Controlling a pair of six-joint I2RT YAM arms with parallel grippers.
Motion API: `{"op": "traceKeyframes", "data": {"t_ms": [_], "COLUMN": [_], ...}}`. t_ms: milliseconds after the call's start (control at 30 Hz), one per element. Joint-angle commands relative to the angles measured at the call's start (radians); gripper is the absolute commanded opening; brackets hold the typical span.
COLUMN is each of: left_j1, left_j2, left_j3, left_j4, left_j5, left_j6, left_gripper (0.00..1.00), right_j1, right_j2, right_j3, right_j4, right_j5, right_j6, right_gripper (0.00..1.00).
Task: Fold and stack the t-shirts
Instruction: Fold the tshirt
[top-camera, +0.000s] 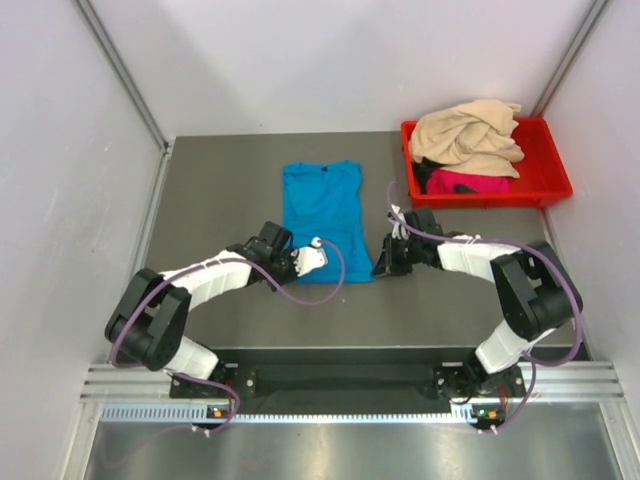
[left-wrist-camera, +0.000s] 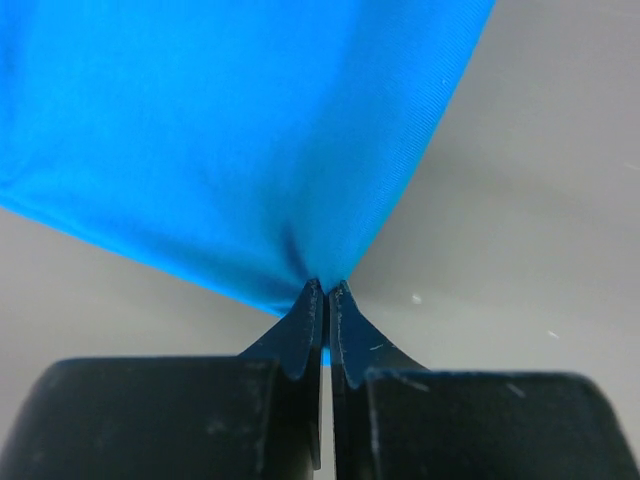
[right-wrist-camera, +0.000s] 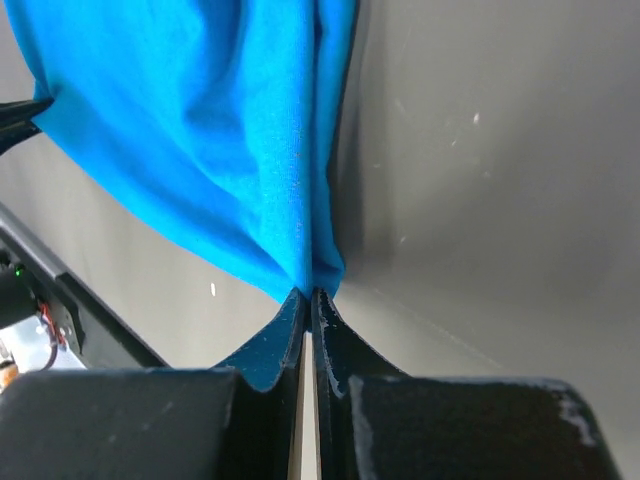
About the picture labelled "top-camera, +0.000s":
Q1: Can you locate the left corner aluminium post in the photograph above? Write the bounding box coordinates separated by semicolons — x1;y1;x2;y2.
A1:
72;0;170;152

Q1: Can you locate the beige t-shirt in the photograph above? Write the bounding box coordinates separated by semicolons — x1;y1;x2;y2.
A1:
409;99;524;178

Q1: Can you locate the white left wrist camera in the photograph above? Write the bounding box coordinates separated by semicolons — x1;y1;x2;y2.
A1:
291;237;328;278

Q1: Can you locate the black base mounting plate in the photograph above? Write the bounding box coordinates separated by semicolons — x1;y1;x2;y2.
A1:
112;347;594;416

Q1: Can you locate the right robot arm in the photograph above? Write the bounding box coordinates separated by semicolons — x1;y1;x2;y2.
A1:
371;205;583;401

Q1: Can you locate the white slotted cable duct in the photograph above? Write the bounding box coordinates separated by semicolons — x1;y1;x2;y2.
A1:
100;403;504;426

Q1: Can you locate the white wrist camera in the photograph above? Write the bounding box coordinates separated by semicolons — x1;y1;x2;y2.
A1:
387;212;410;240
291;237;328;278

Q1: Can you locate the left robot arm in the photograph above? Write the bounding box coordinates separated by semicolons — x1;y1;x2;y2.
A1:
105;222;303;397

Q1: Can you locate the pink t-shirt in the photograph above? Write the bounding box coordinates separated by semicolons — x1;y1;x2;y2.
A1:
426;169;510;195

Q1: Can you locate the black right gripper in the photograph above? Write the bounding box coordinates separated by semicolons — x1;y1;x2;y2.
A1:
372;232;424;278

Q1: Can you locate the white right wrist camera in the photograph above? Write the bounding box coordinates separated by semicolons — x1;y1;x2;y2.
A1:
387;212;410;240

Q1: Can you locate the blue t-shirt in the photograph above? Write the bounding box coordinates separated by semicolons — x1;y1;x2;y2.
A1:
282;160;373;285

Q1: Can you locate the red plastic bin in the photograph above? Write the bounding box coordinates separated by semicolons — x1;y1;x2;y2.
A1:
400;117;573;209

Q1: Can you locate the right corner aluminium post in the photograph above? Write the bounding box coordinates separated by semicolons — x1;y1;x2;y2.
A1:
530;0;612;117

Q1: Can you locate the corner aluminium post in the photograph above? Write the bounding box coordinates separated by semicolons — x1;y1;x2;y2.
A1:
530;0;612;117
72;0;170;152

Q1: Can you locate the black t-shirt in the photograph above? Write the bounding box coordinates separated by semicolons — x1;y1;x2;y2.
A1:
412;157;442;194

